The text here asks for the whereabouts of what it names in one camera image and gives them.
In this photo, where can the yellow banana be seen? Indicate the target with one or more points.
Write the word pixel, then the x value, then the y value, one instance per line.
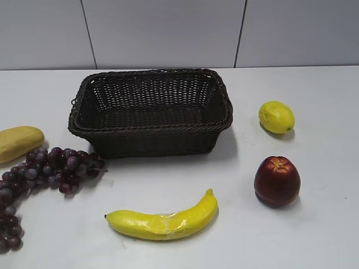
pixel 162 227

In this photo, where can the dark woven wicker basket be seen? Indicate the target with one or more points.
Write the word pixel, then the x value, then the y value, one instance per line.
pixel 151 113

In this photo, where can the yellow lemon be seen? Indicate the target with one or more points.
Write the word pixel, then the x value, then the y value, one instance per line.
pixel 276 117

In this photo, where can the red apple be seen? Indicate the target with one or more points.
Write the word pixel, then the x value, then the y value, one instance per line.
pixel 277 181

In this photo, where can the purple grape bunch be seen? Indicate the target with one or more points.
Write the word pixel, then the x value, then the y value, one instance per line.
pixel 59 169

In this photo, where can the yellow oblong squash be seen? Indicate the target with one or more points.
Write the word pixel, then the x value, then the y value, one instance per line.
pixel 18 141

